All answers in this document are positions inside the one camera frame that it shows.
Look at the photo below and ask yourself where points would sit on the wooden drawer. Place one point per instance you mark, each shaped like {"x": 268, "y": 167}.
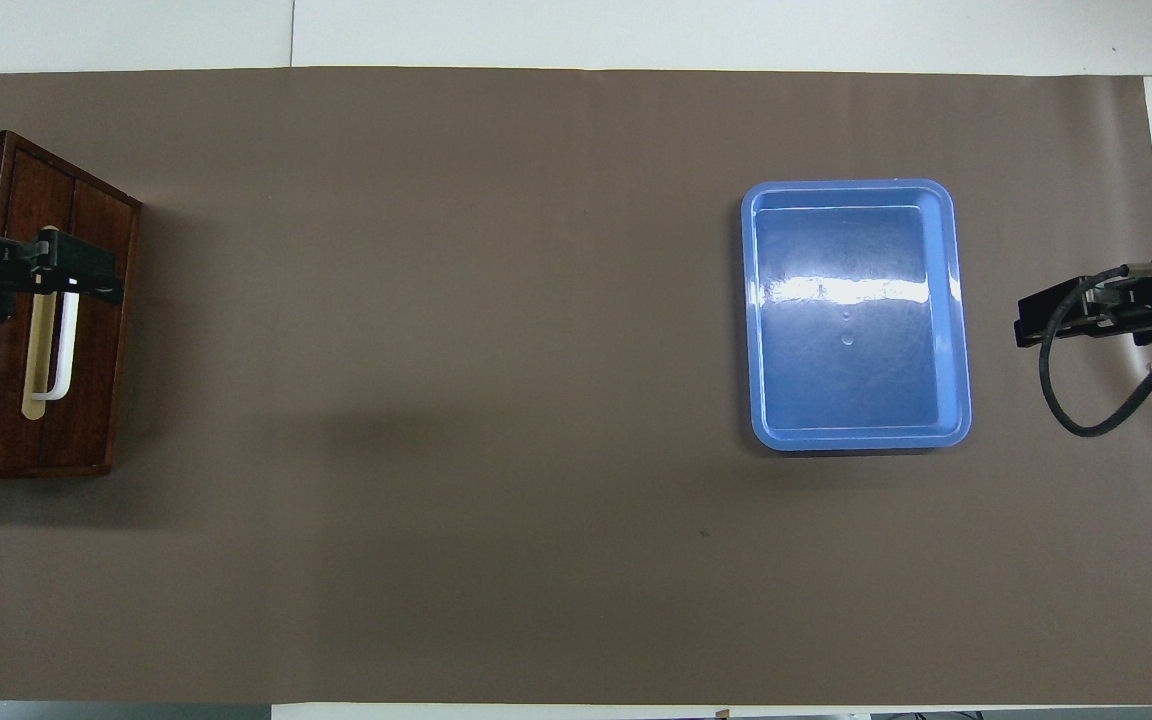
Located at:
{"x": 96, "y": 400}

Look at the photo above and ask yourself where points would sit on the blue plastic tray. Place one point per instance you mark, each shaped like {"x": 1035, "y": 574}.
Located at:
{"x": 851, "y": 380}

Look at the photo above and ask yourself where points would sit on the brown table mat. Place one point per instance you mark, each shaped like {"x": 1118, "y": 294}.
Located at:
{"x": 536, "y": 400}

